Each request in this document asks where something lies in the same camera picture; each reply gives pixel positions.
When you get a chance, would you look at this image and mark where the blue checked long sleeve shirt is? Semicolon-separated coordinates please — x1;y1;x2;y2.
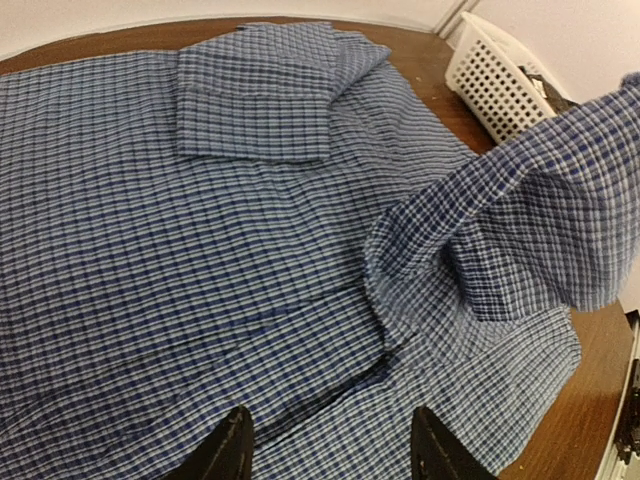
1;23;639;479

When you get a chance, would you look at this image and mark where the black garment in basket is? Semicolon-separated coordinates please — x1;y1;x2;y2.
518;65;578;114

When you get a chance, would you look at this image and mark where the front aluminium rail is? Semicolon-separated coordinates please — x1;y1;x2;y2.
595;310;639;480

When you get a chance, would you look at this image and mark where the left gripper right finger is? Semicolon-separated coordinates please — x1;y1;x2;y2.
410;406;495;480

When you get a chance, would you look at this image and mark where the right aluminium frame post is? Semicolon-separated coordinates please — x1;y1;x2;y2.
433;0;477;39

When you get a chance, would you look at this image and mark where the white plastic laundry basket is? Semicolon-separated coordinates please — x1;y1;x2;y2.
445;12;571;144

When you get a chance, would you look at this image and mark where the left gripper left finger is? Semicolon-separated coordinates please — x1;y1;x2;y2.
165;405;254;480

